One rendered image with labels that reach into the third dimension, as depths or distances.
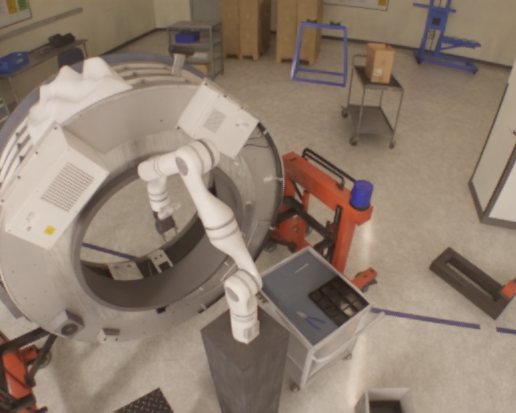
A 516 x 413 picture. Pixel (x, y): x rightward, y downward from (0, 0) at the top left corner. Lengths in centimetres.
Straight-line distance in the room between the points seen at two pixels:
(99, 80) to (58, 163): 34
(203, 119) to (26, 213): 66
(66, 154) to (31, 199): 18
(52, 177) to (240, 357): 86
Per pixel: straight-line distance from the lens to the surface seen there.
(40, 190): 115
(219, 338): 136
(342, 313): 197
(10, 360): 263
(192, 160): 92
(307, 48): 756
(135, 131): 132
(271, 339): 135
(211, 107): 127
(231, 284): 108
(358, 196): 204
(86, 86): 131
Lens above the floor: 228
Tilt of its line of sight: 40 degrees down
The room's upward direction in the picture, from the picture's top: straight up
